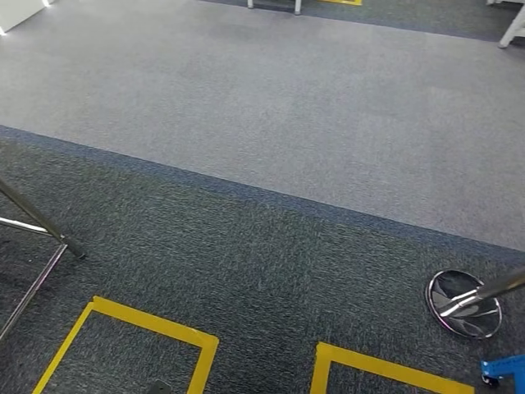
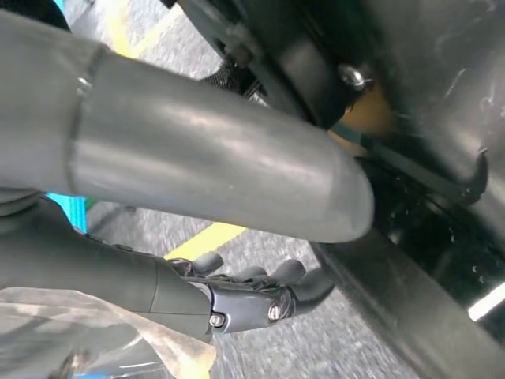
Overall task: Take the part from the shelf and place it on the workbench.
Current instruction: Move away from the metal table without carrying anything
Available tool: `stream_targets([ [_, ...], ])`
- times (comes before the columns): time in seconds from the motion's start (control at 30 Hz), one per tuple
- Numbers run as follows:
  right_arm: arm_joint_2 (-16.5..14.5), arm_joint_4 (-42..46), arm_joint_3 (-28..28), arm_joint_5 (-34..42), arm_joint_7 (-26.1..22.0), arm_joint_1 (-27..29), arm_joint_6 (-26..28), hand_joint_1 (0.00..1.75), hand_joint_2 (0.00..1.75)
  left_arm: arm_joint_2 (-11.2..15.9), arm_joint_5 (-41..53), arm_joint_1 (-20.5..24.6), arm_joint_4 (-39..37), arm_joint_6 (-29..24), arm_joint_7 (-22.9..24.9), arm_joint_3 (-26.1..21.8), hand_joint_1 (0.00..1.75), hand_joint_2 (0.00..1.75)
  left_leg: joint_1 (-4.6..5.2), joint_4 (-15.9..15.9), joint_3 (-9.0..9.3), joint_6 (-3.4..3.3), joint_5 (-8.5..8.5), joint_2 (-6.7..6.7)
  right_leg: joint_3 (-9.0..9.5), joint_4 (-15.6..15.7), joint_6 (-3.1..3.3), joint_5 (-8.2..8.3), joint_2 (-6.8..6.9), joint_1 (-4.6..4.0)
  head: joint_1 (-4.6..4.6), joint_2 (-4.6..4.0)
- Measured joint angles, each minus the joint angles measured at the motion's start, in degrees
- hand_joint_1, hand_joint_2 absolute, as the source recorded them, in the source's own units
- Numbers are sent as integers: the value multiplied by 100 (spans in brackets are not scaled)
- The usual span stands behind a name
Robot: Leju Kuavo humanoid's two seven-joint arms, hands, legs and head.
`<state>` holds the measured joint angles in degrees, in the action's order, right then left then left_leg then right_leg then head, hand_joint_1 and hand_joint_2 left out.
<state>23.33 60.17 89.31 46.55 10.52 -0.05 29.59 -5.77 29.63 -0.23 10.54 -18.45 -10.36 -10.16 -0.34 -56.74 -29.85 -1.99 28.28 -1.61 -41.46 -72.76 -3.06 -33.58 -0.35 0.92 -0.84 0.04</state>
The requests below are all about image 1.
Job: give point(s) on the white lit plinth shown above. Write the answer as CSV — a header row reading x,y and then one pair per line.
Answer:
x,y
20,11

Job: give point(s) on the white slanted furniture leg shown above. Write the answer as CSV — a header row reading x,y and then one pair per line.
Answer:
x,y
512,30

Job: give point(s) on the white furniture legs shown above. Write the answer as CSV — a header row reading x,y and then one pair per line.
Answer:
x,y
298,6

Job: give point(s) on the stainless steel workbench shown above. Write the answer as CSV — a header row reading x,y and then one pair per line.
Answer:
x,y
41,220

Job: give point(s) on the blue metal shelf rack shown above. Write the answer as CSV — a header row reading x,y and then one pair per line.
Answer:
x,y
505,367

